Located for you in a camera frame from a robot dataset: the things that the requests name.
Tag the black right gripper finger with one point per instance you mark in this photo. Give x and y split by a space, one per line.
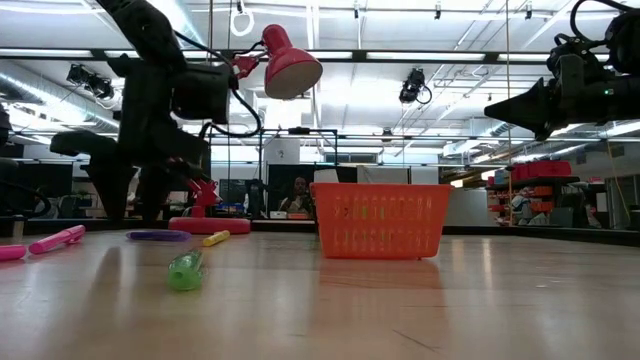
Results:
532 122
530 102

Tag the black metal stand frame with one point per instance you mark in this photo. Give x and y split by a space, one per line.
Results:
299 130

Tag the black overhead camera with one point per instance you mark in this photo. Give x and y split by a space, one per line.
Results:
412 87

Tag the white numbered pillar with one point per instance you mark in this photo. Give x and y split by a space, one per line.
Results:
272 150

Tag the black overhead crossbar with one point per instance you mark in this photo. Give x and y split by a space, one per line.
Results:
360 55

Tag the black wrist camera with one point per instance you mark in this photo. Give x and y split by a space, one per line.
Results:
200 95
570 65

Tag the black monitor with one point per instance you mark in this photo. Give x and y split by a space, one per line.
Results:
275 175
47 177

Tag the red desk lamp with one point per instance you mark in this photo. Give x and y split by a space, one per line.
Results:
210 226

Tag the red storage bin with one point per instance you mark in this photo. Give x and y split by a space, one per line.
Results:
520 172
550 169

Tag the yellow marker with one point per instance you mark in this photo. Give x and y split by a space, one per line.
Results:
216 238

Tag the pink marker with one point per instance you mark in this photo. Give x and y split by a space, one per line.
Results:
55 240
12 252

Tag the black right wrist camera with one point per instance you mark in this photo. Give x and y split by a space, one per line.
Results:
570 65

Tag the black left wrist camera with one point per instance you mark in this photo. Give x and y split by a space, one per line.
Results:
200 95

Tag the white paper sheet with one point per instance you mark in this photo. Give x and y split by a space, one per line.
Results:
326 176

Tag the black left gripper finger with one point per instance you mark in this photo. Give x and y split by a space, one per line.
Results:
107 175
152 195

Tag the black aluminium table frame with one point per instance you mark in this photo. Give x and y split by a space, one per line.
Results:
280 226

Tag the purple marker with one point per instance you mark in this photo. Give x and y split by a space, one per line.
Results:
157 236

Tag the grey cabinet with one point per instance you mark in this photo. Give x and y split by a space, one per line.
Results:
467 207

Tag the green marker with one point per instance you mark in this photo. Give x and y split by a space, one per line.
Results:
184 275

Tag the black storage shelf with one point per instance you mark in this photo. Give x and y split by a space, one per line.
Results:
550 178

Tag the white panel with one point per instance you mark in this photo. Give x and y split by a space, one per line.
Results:
385 175

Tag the black ceiling camera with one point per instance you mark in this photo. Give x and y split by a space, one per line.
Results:
92 82

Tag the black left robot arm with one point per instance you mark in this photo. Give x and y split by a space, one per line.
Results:
145 30

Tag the orange plastic basket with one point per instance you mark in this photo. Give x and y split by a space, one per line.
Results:
380 190

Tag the person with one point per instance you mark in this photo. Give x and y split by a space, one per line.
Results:
299 192

